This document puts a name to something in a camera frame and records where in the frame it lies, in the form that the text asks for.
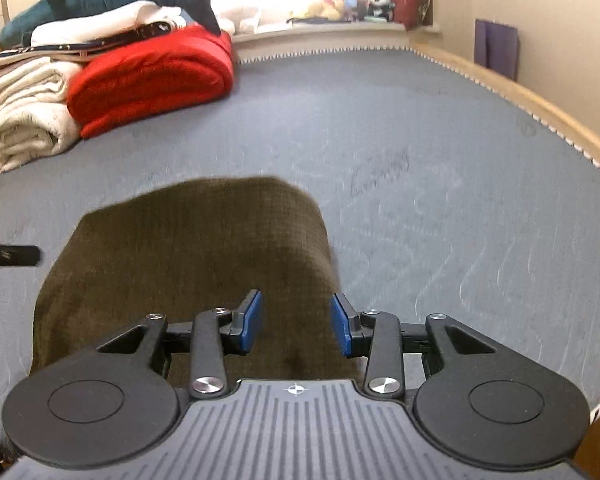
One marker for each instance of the panda plush toy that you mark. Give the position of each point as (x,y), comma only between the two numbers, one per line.
(379,2)

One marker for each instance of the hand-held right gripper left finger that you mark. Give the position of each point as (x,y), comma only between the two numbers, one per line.
(250,322)

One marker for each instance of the wooden bed frame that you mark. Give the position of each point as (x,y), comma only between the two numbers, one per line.
(540,105)

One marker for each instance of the white soft toy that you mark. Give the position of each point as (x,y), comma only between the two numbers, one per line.
(237,20)

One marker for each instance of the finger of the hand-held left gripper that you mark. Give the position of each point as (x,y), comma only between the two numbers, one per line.
(10,255)

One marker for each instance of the yellow plush toy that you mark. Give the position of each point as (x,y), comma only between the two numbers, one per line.
(325,7)

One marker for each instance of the white fleece blanket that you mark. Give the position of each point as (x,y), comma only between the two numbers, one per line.
(25,110)

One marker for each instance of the purple folder against wall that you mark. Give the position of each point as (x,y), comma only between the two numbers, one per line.
(497,47)

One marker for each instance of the white window sill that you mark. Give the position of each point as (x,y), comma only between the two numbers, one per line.
(330,35)

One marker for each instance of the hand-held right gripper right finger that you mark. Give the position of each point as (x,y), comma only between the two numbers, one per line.
(339,325)

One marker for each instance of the dark patterned folded cloth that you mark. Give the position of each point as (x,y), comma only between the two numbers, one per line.
(80,49)

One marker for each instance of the red folded blanket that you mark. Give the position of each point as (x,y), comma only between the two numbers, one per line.
(150,80)

